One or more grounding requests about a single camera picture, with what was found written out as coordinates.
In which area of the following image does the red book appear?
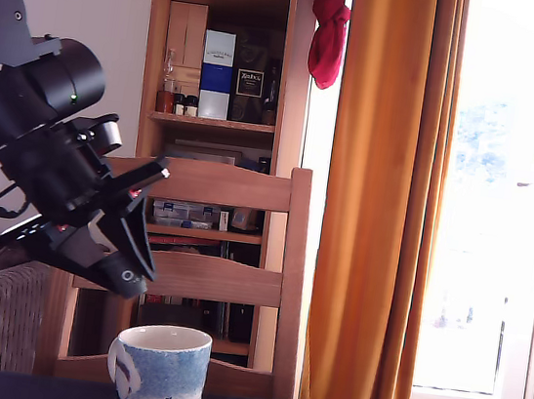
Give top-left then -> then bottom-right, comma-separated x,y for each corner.
145,231 -> 222,253

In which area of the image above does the clear plastic organiser box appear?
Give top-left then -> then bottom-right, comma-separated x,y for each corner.
148,197 -> 223,233

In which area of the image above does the wooden ladder-back chair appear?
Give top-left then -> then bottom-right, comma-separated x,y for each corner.
31,136 -> 325,399

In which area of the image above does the small brown box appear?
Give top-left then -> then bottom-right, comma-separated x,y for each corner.
228,206 -> 261,234

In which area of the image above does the blue white ceramic mug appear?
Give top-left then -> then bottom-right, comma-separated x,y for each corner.
101,317 -> 215,399

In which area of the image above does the brown jar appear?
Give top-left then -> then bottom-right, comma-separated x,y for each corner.
153,89 -> 177,115

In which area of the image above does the clear glass bottle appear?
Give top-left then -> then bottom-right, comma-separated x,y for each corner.
161,47 -> 181,94

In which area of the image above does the small wooden drawer box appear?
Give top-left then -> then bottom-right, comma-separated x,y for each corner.
168,64 -> 202,98

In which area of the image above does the white and blue carton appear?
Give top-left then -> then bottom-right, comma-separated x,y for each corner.
194,28 -> 239,121

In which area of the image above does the black whisky box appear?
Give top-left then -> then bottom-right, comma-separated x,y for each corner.
226,27 -> 273,125

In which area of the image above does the tall light wooden box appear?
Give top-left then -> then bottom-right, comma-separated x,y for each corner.
162,0 -> 211,71

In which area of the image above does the dark glass bottle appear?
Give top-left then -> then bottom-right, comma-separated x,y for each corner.
260,57 -> 284,127

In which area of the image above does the orange curtain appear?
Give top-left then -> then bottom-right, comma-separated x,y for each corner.
297,0 -> 472,399

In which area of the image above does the knotted red cloth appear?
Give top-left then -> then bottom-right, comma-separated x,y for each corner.
297,0 -> 353,93

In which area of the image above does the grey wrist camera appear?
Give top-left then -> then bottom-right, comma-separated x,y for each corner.
73,110 -> 129,163

